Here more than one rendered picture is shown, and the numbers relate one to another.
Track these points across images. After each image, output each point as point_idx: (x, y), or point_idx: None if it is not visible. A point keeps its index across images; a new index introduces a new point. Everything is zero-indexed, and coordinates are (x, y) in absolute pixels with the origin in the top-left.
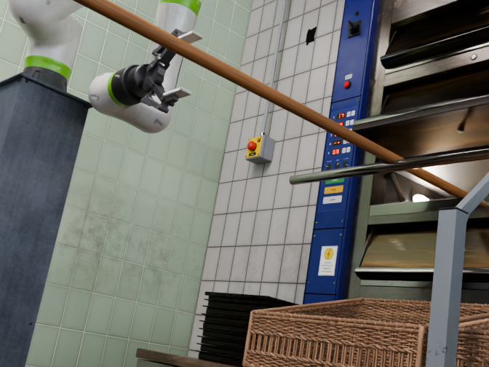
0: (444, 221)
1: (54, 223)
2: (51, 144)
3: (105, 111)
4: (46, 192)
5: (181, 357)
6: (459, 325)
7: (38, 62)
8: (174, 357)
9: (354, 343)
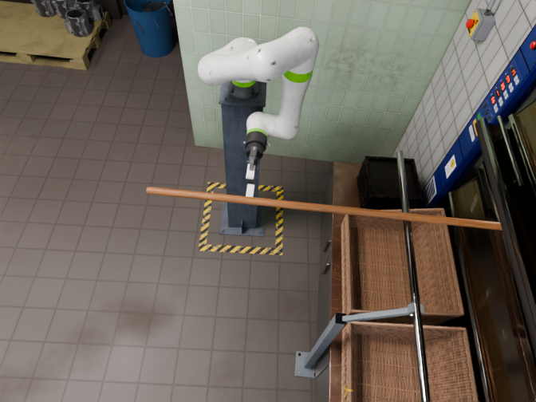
0: (334, 318)
1: None
2: (246, 126)
3: None
4: None
5: (333, 193)
6: (362, 323)
7: (233, 81)
8: (333, 188)
9: (346, 279)
